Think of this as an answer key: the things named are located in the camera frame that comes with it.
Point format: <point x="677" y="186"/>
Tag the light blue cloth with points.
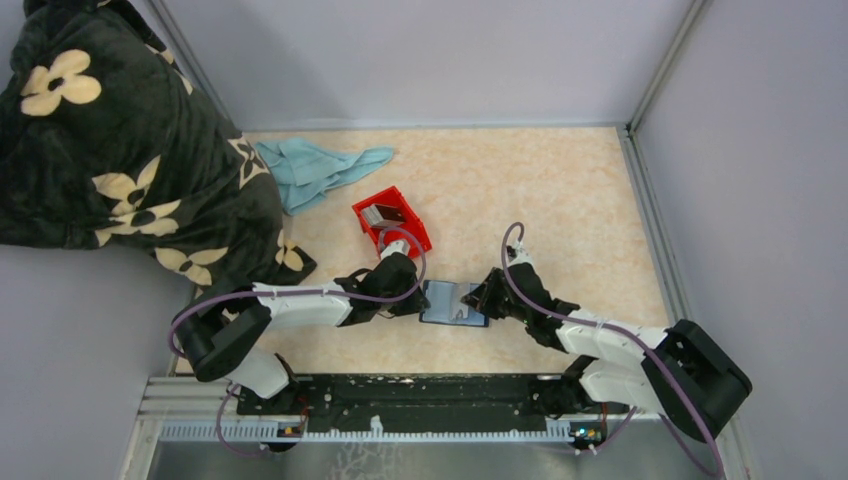
<point x="305" y="172"/>

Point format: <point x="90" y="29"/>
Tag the black floral fleece blanket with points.
<point x="106" y="142"/>

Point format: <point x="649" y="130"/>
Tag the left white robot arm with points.
<point x="218" y="333"/>

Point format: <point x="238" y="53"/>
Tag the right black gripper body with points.
<point x="495" y="300"/>

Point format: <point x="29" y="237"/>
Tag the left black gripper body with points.
<point x="406" y="306"/>

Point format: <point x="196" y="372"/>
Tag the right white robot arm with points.
<point x="678" y="372"/>

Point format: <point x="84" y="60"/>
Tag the navy leather card holder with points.
<point x="446" y="307"/>

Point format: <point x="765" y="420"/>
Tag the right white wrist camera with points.
<point x="517" y="254"/>

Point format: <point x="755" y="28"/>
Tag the aluminium frame post left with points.
<point x="187" y="56"/>

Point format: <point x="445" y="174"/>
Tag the cards stack in bin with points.
<point x="380" y="216"/>

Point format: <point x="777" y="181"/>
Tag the red plastic bin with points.
<point x="413" y="230"/>

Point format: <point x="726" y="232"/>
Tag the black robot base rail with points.
<point x="441" y="408"/>

